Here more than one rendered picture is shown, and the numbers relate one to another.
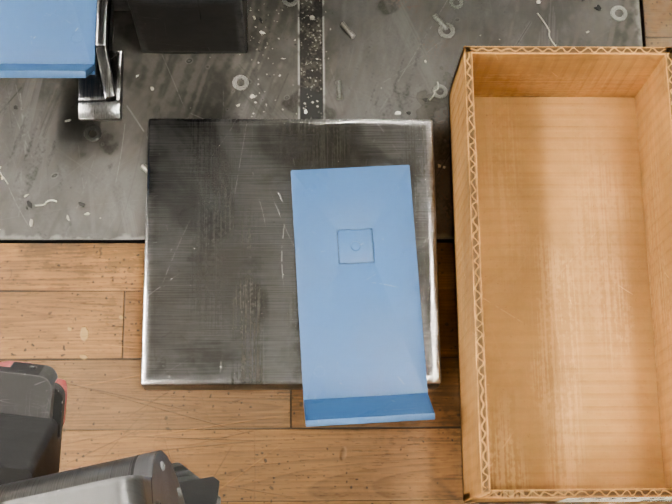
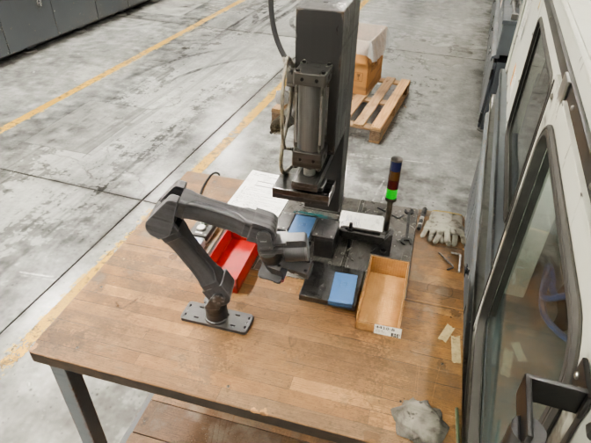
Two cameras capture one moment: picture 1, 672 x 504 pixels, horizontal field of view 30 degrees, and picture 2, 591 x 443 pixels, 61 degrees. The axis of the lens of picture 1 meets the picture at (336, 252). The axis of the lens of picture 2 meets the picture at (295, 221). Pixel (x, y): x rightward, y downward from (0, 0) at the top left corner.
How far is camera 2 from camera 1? 102 cm
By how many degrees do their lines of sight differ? 40
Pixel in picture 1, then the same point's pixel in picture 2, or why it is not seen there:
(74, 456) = (282, 305)
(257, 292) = (324, 286)
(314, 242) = (337, 281)
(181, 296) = (310, 284)
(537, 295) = (377, 301)
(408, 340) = (350, 298)
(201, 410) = (308, 304)
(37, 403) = not seen: hidden behind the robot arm
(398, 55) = (361, 265)
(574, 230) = (388, 294)
